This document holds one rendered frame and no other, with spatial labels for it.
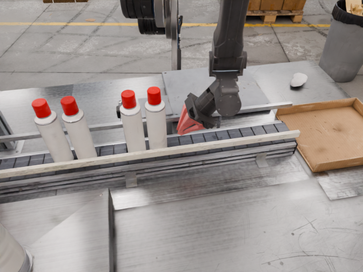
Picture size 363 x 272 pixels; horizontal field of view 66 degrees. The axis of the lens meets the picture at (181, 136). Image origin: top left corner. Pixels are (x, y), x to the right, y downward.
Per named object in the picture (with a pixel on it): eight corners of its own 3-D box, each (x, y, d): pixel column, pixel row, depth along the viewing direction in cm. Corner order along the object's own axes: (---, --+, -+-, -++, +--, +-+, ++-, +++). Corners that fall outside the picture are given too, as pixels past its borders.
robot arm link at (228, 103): (245, 47, 67) (208, 48, 67) (254, 66, 57) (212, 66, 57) (240, 93, 73) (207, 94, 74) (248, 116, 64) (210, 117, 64)
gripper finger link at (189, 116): (170, 135, 75) (194, 111, 70) (167, 117, 80) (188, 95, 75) (189, 144, 78) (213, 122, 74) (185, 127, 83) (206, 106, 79)
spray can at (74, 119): (78, 167, 77) (54, 108, 62) (79, 153, 80) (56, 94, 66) (97, 164, 77) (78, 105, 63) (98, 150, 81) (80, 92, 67)
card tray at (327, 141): (312, 172, 81) (317, 163, 79) (275, 115, 100) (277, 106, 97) (403, 158, 85) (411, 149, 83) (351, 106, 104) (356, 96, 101)
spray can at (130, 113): (128, 160, 78) (116, 101, 64) (127, 146, 82) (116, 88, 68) (147, 157, 79) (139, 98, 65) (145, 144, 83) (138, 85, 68)
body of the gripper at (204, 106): (193, 120, 70) (213, 100, 66) (185, 96, 77) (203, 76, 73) (211, 130, 73) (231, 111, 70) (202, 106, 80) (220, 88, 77)
